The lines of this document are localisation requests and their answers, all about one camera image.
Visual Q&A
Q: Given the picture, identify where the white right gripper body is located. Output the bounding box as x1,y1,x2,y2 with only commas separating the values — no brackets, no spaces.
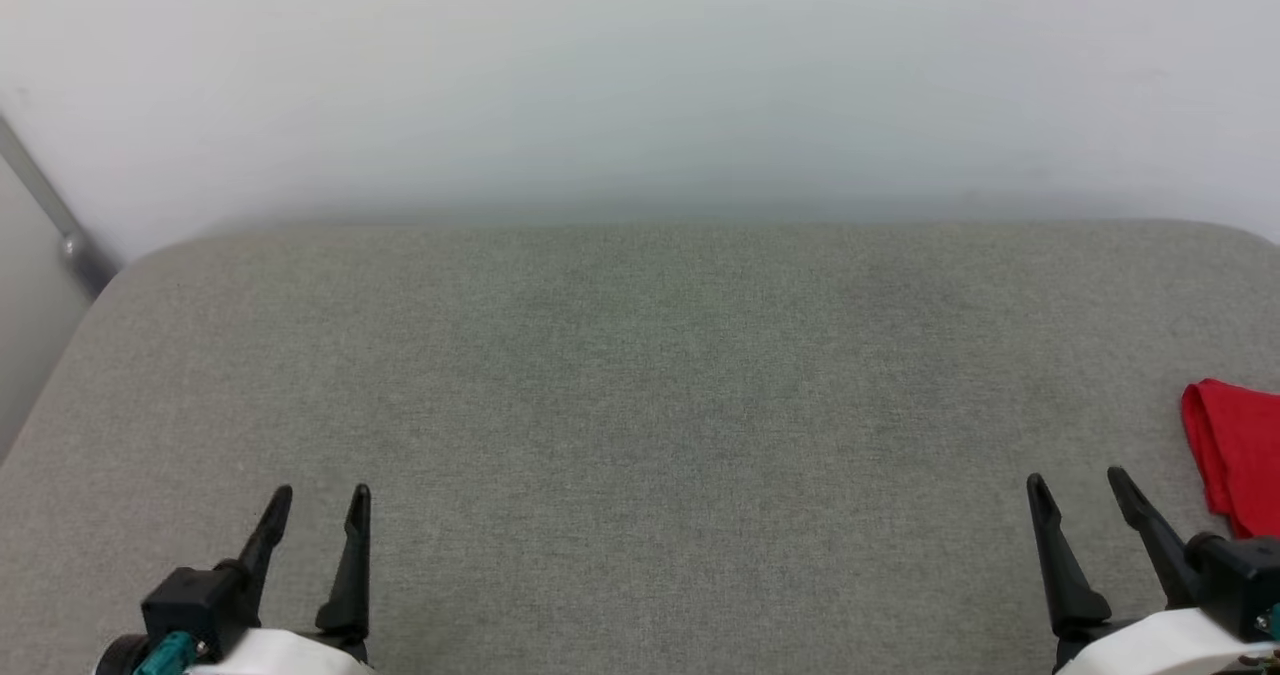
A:
1055,607,1280,675

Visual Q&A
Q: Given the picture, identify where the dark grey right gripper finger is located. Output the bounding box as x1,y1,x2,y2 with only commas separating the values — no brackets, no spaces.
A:
1106,466,1203,612
1026,473,1114,641

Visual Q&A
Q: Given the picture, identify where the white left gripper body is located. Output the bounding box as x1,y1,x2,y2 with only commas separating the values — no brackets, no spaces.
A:
185,627,377,675

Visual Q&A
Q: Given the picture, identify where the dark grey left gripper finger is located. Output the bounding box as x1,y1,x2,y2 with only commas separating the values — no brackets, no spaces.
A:
315,484,373,646
213,484,295,628

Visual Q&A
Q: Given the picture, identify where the red and white jersey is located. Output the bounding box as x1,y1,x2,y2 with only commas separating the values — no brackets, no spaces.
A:
1180,378,1280,541

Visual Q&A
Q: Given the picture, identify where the grey fabric sofa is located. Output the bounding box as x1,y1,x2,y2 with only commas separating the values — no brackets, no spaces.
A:
0,217,1280,675

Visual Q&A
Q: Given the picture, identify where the grey metal rod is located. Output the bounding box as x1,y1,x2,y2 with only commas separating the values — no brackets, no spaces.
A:
0,115,121,301

